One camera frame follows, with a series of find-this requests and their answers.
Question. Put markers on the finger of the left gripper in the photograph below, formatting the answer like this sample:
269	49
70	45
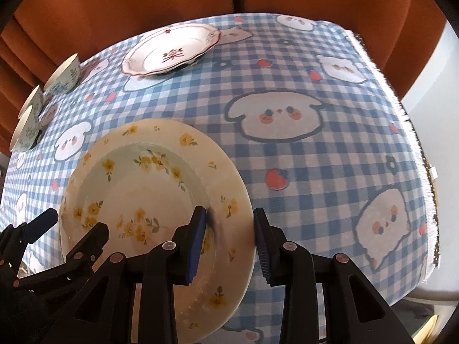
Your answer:
33	230
90	247

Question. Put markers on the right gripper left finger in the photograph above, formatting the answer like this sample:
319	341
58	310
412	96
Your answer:
170	264

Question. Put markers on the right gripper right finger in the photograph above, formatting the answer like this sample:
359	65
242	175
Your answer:
285	263

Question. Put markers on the yellow floral plate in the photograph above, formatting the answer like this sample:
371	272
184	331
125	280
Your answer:
144	180

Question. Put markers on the blue floral bowl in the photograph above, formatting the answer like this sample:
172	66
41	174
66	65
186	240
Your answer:
35	100
26	131
65	77

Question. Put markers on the white red-trimmed plate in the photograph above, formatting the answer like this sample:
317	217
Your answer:
168	48

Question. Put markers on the blue checkered cartoon tablecloth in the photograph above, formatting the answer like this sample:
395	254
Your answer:
317	134

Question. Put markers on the orange curtain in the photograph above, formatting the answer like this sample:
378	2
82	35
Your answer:
37	35

